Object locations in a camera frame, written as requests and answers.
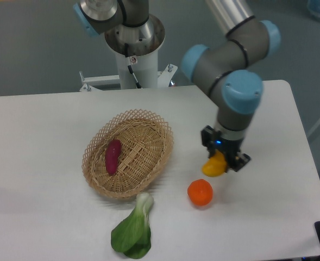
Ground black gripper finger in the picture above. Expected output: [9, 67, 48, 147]
[227, 152, 251, 172]
[201, 125, 216, 158]

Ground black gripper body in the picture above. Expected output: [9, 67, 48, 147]
[213, 126, 244, 171]

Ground yellow mango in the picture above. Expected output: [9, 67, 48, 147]
[202, 151, 227, 177]

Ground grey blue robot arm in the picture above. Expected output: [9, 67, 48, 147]
[73, 1, 281, 171]

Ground woven wicker basket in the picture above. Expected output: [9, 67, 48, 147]
[82, 109, 174, 200]

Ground orange fruit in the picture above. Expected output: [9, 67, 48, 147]
[187, 179, 214, 206]

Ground purple sweet potato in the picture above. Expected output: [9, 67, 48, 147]
[105, 139, 122, 176]

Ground green bok choy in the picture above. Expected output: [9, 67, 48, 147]
[111, 192, 154, 259]

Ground black cable on pedestal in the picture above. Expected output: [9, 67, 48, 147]
[123, 42, 143, 89]

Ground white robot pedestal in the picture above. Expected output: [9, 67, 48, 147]
[79, 14, 178, 91]

